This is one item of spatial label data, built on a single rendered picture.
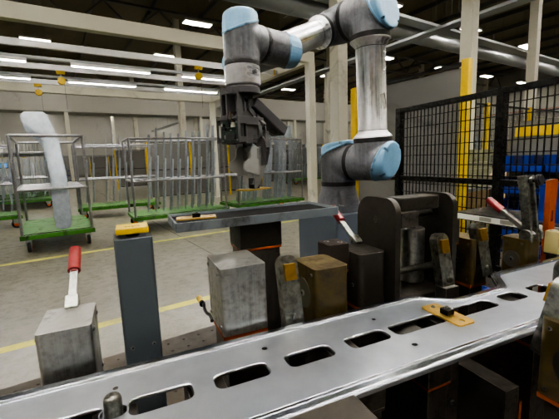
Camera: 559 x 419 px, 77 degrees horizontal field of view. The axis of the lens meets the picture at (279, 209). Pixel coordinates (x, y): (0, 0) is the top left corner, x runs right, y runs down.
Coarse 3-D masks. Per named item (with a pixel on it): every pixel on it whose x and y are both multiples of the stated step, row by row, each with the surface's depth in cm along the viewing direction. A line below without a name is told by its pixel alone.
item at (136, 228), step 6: (144, 222) 73; (120, 228) 67; (126, 228) 67; (132, 228) 67; (138, 228) 68; (144, 228) 68; (120, 234) 66; (126, 234) 69; (132, 234) 69; (138, 234) 70
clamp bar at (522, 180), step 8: (520, 176) 91; (528, 176) 92; (536, 176) 88; (520, 184) 91; (528, 184) 91; (536, 184) 88; (520, 192) 91; (528, 192) 90; (520, 200) 91; (528, 200) 90; (536, 200) 91; (520, 208) 92; (528, 208) 90; (536, 208) 91; (528, 216) 90; (536, 216) 91; (528, 224) 90; (536, 224) 91; (536, 232) 91
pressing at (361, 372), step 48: (288, 336) 56; (336, 336) 55; (432, 336) 54; (480, 336) 54; (96, 384) 45; (144, 384) 45; (192, 384) 45; (240, 384) 44; (288, 384) 44; (336, 384) 44; (384, 384) 44
